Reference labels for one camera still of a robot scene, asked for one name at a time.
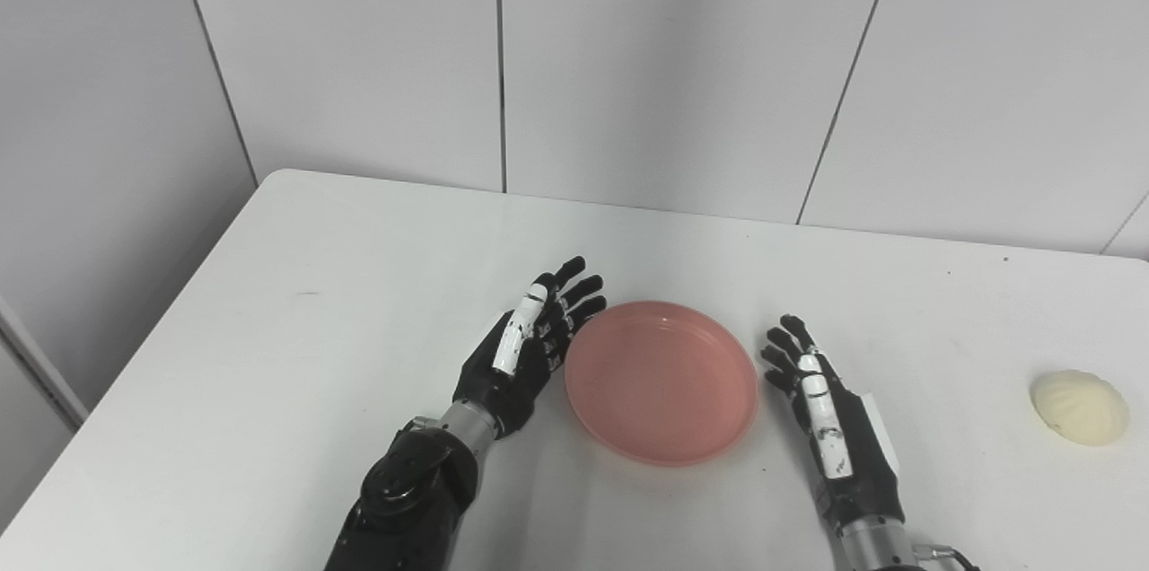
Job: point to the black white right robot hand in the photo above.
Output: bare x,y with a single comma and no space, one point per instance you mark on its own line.
835,436

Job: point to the white steamed bun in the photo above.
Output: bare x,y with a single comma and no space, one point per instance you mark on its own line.
1080,408

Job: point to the pink round plate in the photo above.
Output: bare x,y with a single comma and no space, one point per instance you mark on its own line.
660,382

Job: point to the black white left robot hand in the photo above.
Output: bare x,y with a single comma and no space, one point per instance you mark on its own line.
512,364

